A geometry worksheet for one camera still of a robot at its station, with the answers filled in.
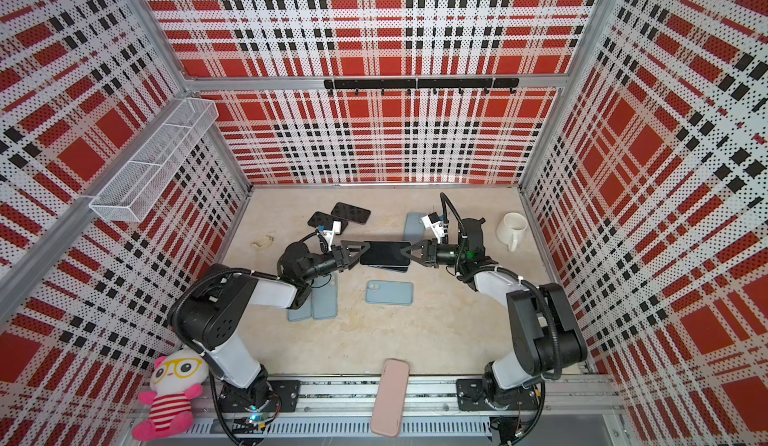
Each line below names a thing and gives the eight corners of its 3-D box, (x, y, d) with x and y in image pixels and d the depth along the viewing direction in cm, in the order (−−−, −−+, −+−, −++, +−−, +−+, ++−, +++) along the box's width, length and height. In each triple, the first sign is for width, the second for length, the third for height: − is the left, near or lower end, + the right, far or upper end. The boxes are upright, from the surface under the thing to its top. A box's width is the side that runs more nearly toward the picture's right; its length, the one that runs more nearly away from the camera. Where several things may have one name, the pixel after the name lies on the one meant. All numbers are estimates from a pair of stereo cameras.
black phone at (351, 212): (332, 219, 115) (330, 213, 112) (337, 206, 119) (336, 200, 117) (366, 224, 113) (365, 218, 110) (370, 211, 118) (370, 205, 115)
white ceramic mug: (490, 244, 104) (495, 231, 98) (500, 221, 111) (505, 208, 105) (514, 254, 101) (520, 241, 96) (522, 230, 108) (529, 217, 102)
